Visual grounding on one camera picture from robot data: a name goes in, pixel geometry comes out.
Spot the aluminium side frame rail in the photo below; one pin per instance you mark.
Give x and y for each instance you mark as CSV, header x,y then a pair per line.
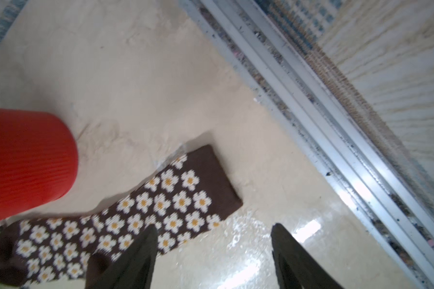
x,y
353,83

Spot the brown floral sock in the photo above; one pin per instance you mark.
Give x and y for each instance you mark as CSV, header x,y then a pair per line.
x,y
190,196

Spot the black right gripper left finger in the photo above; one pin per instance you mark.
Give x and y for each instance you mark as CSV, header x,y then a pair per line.
x,y
132,270

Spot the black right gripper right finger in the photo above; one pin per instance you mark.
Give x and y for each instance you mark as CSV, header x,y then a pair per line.
x,y
295,267

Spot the red pencil cup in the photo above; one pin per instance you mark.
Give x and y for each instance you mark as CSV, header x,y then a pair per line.
x,y
38,160

